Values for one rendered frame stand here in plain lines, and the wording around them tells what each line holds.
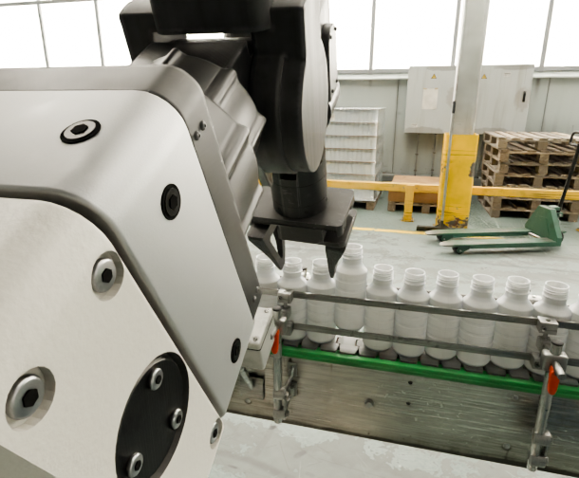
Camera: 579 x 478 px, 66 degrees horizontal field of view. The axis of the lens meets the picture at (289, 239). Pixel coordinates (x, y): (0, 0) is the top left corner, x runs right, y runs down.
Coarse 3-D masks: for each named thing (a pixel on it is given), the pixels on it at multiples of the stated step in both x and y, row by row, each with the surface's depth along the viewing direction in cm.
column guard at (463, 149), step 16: (448, 144) 485; (464, 144) 481; (464, 160) 486; (448, 176) 495; (464, 176) 491; (448, 192) 500; (464, 192) 495; (448, 208) 505; (464, 208) 500; (448, 224) 511; (464, 224) 506
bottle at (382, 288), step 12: (384, 264) 85; (372, 276) 84; (384, 276) 82; (372, 288) 83; (384, 288) 82; (396, 288) 84; (384, 300) 82; (396, 300) 84; (372, 312) 83; (384, 312) 83; (372, 324) 84; (384, 324) 83; (372, 348) 85; (384, 348) 85
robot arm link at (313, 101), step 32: (160, 0) 22; (192, 0) 21; (224, 0) 21; (256, 0) 21; (288, 0) 22; (128, 32) 24; (160, 32) 23; (192, 32) 22; (224, 32) 22; (256, 32) 22; (288, 32) 22; (320, 32) 25; (256, 64) 23; (288, 64) 23; (320, 64) 26; (256, 96) 23; (288, 96) 22; (320, 96) 27; (288, 128) 23; (320, 128) 28; (288, 160) 25; (320, 160) 29
